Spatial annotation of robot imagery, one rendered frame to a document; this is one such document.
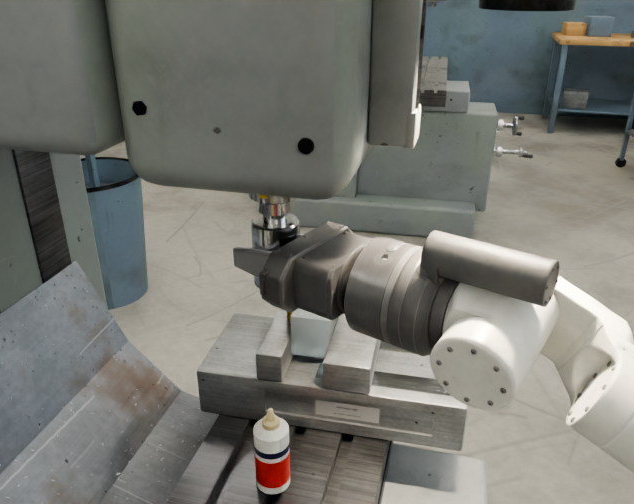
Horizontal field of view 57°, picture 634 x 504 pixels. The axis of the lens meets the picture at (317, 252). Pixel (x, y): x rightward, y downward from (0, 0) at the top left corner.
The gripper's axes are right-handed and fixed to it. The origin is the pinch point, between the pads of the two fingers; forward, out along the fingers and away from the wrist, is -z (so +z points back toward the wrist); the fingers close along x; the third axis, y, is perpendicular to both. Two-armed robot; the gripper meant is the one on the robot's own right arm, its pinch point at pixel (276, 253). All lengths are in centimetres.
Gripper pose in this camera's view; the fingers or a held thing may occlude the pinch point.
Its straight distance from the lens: 58.6
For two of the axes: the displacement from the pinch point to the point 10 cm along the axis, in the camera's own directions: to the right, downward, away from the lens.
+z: 8.1, 2.5, -5.4
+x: -5.9, 3.5, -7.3
